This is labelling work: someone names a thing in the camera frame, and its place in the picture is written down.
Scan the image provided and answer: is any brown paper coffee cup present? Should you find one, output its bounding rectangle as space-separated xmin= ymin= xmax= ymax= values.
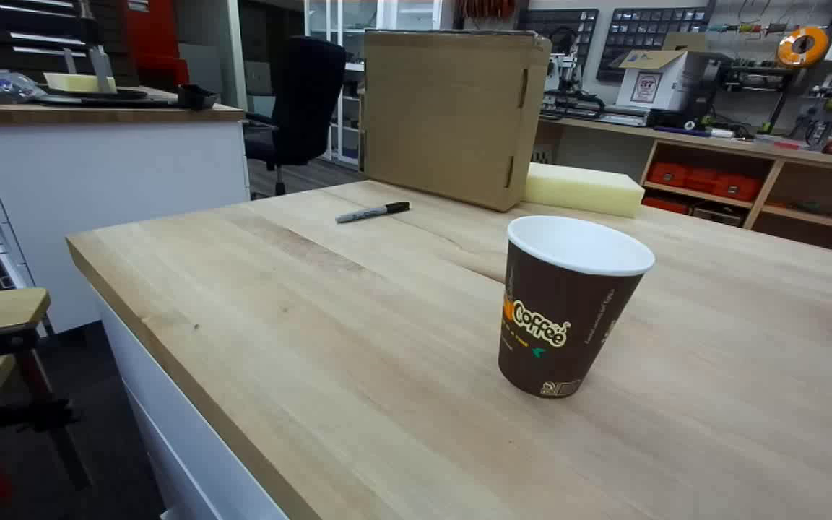
xmin=498 ymin=215 xmax=658 ymax=402

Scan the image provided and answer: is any black grey marker pen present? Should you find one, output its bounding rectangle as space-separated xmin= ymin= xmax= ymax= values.
xmin=336 ymin=200 xmax=414 ymax=228

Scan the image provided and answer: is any large cardboard box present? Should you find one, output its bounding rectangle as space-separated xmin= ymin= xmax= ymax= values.
xmin=362 ymin=25 xmax=556 ymax=215

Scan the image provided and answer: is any pale yellow foam block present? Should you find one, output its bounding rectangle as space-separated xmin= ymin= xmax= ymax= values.
xmin=524 ymin=158 xmax=648 ymax=219

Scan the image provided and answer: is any black office chair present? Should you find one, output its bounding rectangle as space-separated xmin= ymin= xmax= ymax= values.
xmin=239 ymin=34 xmax=349 ymax=196

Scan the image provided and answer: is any black tool pegboard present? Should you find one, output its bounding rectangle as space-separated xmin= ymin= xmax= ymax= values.
xmin=596 ymin=5 xmax=714 ymax=85
xmin=515 ymin=5 xmax=600 ymax=96

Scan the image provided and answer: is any small white cardboard box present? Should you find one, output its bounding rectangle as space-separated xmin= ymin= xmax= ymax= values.
xmin=616 ymin=46 xmax=694 ymax=116

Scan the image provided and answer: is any red storage bin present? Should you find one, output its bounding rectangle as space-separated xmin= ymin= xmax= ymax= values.
xmin=644 ymin=158 xmax=764 ymax=206

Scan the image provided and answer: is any white table base cabinet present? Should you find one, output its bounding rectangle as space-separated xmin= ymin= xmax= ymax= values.
xmin=95 ymin=307 xmax=290 ymax=520

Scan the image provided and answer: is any black flat tray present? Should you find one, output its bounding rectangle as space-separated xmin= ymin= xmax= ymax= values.
xmin=34 ymin=85 xmax=219 ymax=109

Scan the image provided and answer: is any white counter with wooden top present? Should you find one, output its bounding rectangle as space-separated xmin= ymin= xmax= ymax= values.
xmin=0 ymin=99 xmax=255 ymax=335

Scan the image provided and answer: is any red cabinet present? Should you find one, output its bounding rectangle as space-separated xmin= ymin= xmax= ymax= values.
xmin=124 ymin=0 xmax=194 ymax=93

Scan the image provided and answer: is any black benchtop machine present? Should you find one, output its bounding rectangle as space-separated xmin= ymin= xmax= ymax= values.
xmin=694 ymin=53 xmax=785 ymax=140

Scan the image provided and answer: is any pale yellow pad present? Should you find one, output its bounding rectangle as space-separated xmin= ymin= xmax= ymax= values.
xmin=41 ymin=70 xmax=105 ymax=99

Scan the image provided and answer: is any wooden shelf unit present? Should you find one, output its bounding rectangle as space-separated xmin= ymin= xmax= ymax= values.
xmin=541 ymin=116 xmax=832 ymax=259

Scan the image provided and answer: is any orange tape roll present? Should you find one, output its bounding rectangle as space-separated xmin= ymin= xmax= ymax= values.
xmin=774 ymin=23 xmax=832 ymax=73

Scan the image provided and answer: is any black drawer unit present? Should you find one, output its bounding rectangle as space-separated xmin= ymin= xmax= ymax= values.
xmin=0 ymin=0 xmax=92 ymax=76

